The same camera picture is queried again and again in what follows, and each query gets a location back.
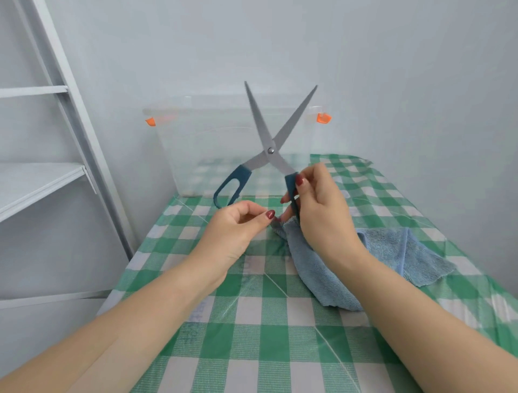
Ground white metal shelf rack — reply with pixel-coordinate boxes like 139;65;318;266
0;0;135;310

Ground blue handled steel scissors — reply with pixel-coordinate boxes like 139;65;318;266
213;80;319;223

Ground person's right forearm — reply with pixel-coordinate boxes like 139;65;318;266
344;249;518;393

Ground person's left forearm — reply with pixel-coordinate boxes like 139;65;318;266
0;269;215;393

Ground blue microfibre cloth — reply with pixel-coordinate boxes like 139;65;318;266
270;216;458;313

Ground clear plastic storage box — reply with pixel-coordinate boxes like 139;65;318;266
142;95;332;198

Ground green white checkered tablecloth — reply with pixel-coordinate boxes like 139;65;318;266
95;153;518;393

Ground person's left hand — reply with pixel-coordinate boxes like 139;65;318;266
184;200;277;300

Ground person's right hand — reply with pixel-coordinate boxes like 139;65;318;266
279;162;369;276

